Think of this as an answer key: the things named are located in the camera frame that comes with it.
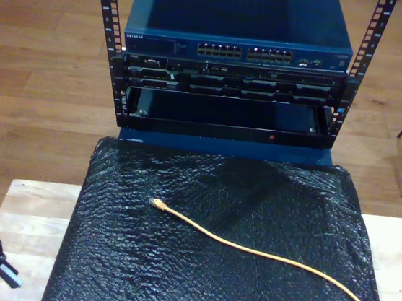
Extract black perforated rack post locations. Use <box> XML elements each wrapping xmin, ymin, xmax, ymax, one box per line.
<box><xmin>78</xmin><ymin>0</ymin><xmax>140</xmax><ymax>128</ymax></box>
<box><xmin>323</xmin><ymin>0</ymin><xmax>399</xmax><ymax>156</ymax></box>

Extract blue network switch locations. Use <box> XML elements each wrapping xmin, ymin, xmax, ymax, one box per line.
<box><xmin>121</xmin><ymin>0</ymin><xmax>360</xmax><ymax>79</ymax></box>

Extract black rack shelf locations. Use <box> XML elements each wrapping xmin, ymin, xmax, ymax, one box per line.
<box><xmin>115</xmin><ymin>83</ymin><xmax>337</xmax><ymax>152</ymax></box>

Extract black rack server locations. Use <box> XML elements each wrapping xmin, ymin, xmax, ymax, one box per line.
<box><xmin>121</xmin><ymin>51</ymin><xmax>348</xmax><ymax>111</ymax></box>

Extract blue metal base panel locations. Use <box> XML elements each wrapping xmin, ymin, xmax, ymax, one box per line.
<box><xmin>117</xmin><ymin>125</ymin><xmax>336</xmax><ymax>170</ymax></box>

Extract black bubble mat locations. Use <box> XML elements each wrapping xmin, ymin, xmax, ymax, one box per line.
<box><xmin>40</xmin><ymin>130</ymin><xmax>402</xmax><ymax>301</ymax></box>

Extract yellow network cable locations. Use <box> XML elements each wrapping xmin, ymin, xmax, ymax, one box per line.
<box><xmin>136</xmin><ymin>197</ymin><xmax>402</xmax><ymax>301</ymax></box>

